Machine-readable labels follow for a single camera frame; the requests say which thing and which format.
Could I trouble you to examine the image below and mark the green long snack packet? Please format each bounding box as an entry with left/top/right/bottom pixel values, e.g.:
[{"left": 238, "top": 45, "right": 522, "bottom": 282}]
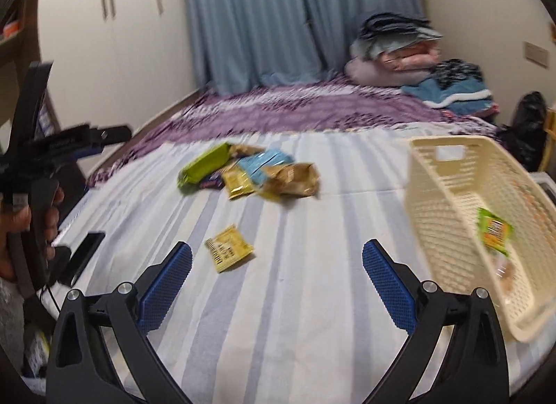
[{"left": 177, "top": 142, "right": 230, "bottom": 187}]

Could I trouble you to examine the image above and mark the green orange Korean snack packet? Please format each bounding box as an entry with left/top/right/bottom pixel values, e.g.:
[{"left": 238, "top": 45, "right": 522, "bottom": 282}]
[{"left": 477, "top": 207, "right": 514, "bottom": 257}]

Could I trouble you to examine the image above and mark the brown snack packet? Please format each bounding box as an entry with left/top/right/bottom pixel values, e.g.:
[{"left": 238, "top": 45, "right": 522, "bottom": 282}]
[{"left": 262, "top": 163, "right": 319, "bottom": 197}]

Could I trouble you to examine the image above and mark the person's left hand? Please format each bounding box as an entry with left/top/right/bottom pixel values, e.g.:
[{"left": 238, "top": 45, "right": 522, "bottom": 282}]
[{"left": 1, "top": 186, "right": 64, "bottom": 283}]

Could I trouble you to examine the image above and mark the white wardrobe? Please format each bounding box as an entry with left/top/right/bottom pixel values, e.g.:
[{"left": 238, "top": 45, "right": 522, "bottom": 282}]
[{"left": 36, "top": 0, "right": 197, "bottom": 136}]

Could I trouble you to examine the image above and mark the cream perforated plastic basket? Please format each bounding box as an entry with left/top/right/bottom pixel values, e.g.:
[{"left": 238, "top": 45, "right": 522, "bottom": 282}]
[{"left": 405, "top": 136, "right": 555, "bottom": 343}]

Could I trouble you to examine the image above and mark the yellow small snack packet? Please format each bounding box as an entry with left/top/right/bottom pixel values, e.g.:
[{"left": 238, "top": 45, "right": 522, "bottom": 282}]
[{"left": 221, "top": 164, "right": 255, "bottom": 200}]

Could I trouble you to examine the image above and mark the light blue snack packet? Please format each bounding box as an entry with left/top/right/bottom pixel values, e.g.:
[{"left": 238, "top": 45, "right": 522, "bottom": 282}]
[{"left": 237, "top": 149, "right": 294, "bottom": 187}]

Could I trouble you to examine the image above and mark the blue curtain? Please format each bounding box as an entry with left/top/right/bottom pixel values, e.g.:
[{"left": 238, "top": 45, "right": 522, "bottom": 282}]
[{"left": 188, "top": 0, "right": 423, "bottom": 94}]

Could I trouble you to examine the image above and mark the black plastic bag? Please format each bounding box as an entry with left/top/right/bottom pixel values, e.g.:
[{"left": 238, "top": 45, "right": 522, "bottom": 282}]
[{"left": 499, "top": 91, "right": 548, "bottom": 172}]

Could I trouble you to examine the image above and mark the purple floral bedspread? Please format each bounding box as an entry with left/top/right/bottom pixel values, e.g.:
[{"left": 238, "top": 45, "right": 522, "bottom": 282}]
[{"left": 88, "top": 77, "right": 499, "bottom": 187}]

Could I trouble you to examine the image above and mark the blue white folded blanket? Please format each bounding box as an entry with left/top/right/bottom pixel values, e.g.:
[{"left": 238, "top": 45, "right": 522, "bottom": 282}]
[{"left": 401, "top": 58, "right": 495, "bottom": 116}]

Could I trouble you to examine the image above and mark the stack of folded quilts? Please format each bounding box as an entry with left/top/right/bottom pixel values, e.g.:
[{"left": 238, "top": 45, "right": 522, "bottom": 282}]
[{"left": 344, "top": 11, "right": 442, "bottom": 88}]

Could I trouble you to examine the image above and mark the wall socket plate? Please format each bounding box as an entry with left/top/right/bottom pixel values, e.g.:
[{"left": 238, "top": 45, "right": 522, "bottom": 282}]
[{"left": 523, "top": 41, "right": 549, "bottom": 69}]

